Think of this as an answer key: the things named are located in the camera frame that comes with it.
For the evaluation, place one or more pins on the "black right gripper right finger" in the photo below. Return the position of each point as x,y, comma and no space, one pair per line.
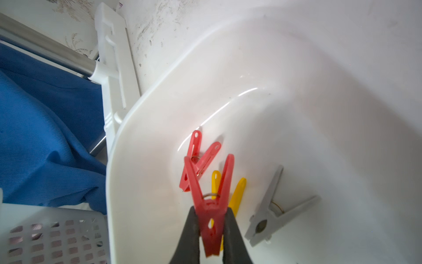
234,249

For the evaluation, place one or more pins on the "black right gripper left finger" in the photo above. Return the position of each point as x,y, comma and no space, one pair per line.
188,248

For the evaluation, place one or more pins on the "grey clothespin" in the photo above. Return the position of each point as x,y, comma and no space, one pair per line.
270,217

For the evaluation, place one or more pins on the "red clothespin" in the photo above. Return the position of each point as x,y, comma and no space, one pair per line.
210,212
201,163

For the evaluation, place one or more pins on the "yellow clothespin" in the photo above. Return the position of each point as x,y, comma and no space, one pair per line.
237,196

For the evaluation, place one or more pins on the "blue tank top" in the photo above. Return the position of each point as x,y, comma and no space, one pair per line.
49,118

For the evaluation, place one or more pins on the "white perforated plastic basket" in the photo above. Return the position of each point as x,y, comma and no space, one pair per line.
49,235

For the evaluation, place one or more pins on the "white plastic tray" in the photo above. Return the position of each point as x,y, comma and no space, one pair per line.
275,95

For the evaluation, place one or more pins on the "white metal clothes rack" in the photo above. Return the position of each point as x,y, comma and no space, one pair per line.
114,70

